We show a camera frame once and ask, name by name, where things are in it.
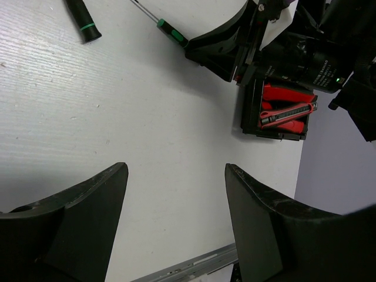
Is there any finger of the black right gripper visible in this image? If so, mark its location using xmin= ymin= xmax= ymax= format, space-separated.
xmin=184 ymin=1 xmax=256 ymax=82

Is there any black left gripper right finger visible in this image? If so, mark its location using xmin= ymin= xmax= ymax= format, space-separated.
xmin=224 ymin=164 xmax=375 ymax=281

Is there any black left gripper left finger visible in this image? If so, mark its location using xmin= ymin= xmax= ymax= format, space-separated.
xmin=1 ymin=162 xmax=129 ymax=281

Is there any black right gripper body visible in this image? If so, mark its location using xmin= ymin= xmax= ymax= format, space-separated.
xmin=234 ymin=1 xmax=341 ymax=93

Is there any red black utility knife long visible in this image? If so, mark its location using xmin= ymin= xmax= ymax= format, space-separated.
xmin=263 ymin=84 xmax=317 ymax=103

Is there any green black screwdriver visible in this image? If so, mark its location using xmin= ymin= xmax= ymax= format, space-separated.
xmin=131 ymin=0 xmax=189 ymax=49
xmin=65 ymin=0 xmax=102 ymax=43

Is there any large red black utility knife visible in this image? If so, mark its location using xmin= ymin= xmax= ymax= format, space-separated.
xmin=259 ymin=102 xmax=317 ymax=129

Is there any red black utility knife small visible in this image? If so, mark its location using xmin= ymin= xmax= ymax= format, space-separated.
xmin=277 ymin=120 xmax=306 ymax=134

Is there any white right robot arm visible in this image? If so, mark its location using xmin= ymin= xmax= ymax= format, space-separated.
xmin=185 ymin=1 xmax=375 ymax=281

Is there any black near storage bin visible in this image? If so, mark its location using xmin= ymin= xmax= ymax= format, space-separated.
xmin=240 ymin=78 xmax=317 ymax=141

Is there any aluminium frame rail front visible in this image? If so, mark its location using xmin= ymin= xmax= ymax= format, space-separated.
xmin=134 ymin=243 xmax=239 ymax=282

